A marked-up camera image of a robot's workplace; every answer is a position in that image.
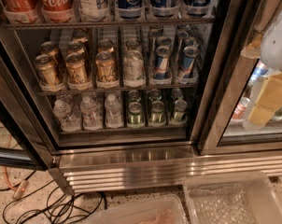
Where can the left water bottle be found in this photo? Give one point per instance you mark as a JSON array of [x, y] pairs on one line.
[[69, 119]]

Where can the water bottle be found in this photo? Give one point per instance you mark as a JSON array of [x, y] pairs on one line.
[[69, 119], [113, 111], [91, 116]]

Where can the clear plastic bin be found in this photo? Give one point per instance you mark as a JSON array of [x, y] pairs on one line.
[[237, 198], [166, 209]]

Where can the right green can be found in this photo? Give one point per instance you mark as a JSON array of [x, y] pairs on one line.
[[178, 112]]

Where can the right clear plastic bin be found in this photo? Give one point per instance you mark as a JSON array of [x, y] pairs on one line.
[[237, 198]]

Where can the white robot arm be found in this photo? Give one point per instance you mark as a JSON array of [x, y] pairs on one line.
[[271, 55]]

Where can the middle green can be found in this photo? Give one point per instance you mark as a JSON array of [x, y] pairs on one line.
[[157, 114]]

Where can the white black labelled can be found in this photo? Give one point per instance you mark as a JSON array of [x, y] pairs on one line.
[[93, 10]]

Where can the left clear plastic bin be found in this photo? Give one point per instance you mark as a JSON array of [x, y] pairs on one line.
[[166, 209]]

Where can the gold can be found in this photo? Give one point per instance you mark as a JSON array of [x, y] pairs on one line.
[[78, 77], [78, 47], [49, 72], [107, 70], [53, 51]]

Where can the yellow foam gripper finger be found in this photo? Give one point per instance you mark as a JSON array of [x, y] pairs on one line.
[[256, 117], [270, 96]]

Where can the right water bottle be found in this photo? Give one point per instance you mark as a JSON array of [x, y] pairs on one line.
[[113, 111]]

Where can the green can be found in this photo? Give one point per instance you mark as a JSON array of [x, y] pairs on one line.
[[178, 112], [157, 114], [135, 115]]

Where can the left green can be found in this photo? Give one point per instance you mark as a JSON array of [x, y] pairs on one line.
[[135, 115]]

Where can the left red bull can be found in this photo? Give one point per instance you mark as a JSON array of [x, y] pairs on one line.
[[161, 73]]

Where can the middle water bottle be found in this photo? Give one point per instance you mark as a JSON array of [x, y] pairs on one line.
[[91, 116]]

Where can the stainless steel fridge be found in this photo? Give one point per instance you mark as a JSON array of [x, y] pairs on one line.
[[228, 38]]

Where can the red bull can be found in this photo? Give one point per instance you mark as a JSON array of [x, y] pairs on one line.
[[161, 73], [186, 63]]

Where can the white lacroix can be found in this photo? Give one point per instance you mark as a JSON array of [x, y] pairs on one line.
[[133, 68]]

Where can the back left gold can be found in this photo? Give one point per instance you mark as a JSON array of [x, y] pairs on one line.
[[53, 51]]

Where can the red can right compartment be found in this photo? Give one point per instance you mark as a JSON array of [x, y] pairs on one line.
[[239, 112]]

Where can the front left gold can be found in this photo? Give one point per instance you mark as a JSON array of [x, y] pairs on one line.
[[49, 72]]

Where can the right red bull can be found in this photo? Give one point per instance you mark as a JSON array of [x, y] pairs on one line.
[[186, 63]]

